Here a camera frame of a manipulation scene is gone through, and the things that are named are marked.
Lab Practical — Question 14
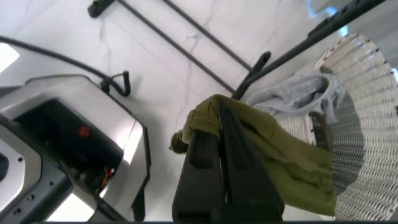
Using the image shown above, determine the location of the pale grey garment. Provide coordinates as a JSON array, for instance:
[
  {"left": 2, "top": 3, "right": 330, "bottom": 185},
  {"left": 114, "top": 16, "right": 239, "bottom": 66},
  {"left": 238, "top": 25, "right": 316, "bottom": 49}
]
[{"left": 245, "top": 70, "right": 346, "bottom": 126}]

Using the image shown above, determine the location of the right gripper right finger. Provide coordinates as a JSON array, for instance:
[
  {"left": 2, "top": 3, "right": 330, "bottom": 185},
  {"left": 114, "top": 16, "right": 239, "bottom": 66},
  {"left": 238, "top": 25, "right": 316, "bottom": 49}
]
[{"left": 218, "top": 100, "right": 285, "bottom": 222}]

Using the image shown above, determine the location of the black cable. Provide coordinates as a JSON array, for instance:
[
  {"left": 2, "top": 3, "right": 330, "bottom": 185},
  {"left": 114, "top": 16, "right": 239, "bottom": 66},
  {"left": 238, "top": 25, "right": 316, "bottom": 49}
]
[{"left": 0, "top": 35, "right": 132, "bottom": 98}]

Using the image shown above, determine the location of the black clothes rack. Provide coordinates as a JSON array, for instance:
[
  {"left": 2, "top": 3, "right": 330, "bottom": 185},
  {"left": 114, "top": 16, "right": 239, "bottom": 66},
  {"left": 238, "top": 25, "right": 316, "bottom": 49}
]
[{"left": 87, "top": 0, "right": 387, "bottom": 101}]

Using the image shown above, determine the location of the green long-sleeved shirt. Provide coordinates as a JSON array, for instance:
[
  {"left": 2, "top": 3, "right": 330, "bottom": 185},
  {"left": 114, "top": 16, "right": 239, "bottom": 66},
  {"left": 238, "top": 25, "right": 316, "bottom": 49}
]
[{"left": 169, "top": 93, "right": 338, "bottom": 217}]

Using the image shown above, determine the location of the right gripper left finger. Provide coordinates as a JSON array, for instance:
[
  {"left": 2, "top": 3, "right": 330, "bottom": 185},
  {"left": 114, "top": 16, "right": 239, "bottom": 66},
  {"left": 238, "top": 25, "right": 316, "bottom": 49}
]
[{"left": 172, "top": 129, "right": 226, "bottom": 222}]

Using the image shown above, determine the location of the white laundry basket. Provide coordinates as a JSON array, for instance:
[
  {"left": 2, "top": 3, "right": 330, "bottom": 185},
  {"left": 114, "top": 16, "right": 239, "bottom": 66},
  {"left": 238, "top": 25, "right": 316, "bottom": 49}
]
[{"left": 273, "top": 33, "right": 398, "bottom": 222}]

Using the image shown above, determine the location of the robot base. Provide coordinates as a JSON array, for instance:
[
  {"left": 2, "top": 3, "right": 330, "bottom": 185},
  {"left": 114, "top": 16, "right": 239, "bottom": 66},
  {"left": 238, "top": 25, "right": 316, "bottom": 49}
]
[{"left": 0, "top": 73, "right": 152, "bottom": 224}]

